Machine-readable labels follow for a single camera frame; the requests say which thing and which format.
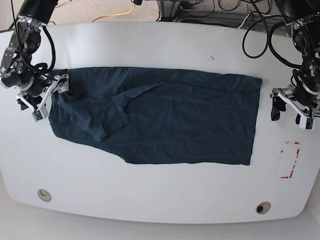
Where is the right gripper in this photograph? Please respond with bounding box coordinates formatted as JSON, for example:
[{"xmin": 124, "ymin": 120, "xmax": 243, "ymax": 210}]
[{"xmin": 16, "ymin": 73, "xmax": 74, "ymax": 113}]

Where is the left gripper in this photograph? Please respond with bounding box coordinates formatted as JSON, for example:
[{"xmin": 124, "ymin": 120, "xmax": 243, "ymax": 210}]
[{"xmin": 270, "ymin": 84, "xmax": 320, "ymax": 125}]

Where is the dark blue t-shirt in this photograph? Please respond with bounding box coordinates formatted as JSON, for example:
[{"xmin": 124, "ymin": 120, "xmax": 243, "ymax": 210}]
[{"xmin": 48, "ymin": 67, "xmax": 262, "ymax": 166}]

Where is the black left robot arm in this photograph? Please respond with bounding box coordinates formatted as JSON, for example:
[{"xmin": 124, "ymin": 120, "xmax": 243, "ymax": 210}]
[{"xmin": 250, "ymin": 0, "xmax": 320, "ymax": 130}]

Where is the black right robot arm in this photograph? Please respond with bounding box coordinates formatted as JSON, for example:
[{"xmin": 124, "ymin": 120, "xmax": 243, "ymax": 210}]
[{"xmin": 0, "ymin": 0, "xmax": 69, "ymax": 120}]

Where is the red tape rectangle marking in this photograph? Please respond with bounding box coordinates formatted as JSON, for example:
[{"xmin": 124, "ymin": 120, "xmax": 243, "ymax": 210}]
[{"xmin": 277, "ymin": 141, "xmax": 301, "ymax": 179}]

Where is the left table grommet hole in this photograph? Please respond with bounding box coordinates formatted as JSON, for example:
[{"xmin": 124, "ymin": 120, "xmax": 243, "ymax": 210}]
[{"xmin": 37, "ymin": 189, "xmax": 52, "ymax": 203}]

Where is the table grommet hole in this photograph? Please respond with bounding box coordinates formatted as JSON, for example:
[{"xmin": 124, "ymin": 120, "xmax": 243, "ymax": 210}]
[
  {"xmin": 37, "ymin": 189, "xmax": 52, "ymax": 203},
  {"xmin": 255, "ymin": 201, "xmax": 271, "ymax": 215}
]

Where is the right table grommet hole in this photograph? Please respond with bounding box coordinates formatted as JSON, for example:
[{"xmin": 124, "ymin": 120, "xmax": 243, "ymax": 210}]
[{"xmin": 255, "ymin": 201, "xmax": 271, "ymax": 215}]

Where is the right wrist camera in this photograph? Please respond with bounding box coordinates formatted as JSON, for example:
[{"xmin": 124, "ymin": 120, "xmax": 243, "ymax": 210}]
[{"xmin": 31, "ymin": 107, "xmax": 49, "ymax": 122}]

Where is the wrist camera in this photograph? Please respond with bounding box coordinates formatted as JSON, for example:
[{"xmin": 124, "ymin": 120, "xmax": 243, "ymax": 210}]
[
  {"xmin": 31, "ymin": 107, "xmax": 49, "ymax": 122},
  {"xmin": 298, "ymin": 116, "xmax": 316, "ymax": 131}
]

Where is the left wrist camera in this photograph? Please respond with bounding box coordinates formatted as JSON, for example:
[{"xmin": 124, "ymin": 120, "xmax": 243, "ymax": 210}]
[{"xmin": 298, "ymin": 116, "xmax": 316, "ymax": 131}]

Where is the white cable on floor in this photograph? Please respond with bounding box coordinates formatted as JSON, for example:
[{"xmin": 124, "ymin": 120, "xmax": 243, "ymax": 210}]
[{"xmin": 237, "ymin": 10, "xmax": 278, "ymax": 30}]

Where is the yellow cable on floor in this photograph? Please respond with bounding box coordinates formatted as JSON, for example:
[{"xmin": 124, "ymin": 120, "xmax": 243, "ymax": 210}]
[{"xmin": 91, "ymin": 4, "xmax": 136, "ymax": 23}]

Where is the aluminium frame rail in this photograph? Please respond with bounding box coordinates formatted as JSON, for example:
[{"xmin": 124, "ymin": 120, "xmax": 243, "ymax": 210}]
[{"xmin": 174, "ymin": 9, "xmax": 283, "ymax": 31}]

